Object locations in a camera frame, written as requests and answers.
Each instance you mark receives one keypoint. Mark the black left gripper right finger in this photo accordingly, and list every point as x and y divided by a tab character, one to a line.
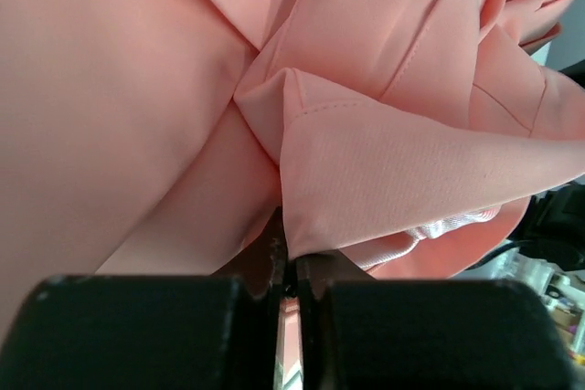
317	272

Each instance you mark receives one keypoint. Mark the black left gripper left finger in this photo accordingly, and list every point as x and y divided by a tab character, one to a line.
263	260

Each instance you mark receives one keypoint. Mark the pink pleated skirt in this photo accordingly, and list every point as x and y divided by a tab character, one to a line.
145	143

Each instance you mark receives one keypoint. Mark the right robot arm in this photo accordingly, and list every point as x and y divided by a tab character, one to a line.
551	229

